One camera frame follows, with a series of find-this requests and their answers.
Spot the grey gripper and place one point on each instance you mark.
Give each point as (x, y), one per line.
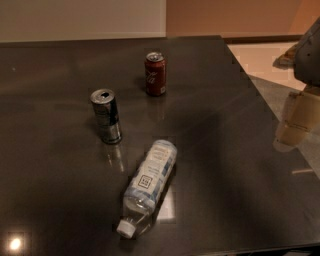
(309, 61)

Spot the clear plastic water bottle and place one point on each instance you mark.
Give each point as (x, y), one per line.
(145, 189)

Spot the red cola can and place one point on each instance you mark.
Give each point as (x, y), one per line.
(155, 73)

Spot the silver blue energy drink can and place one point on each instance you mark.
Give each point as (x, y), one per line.
(105, 108)

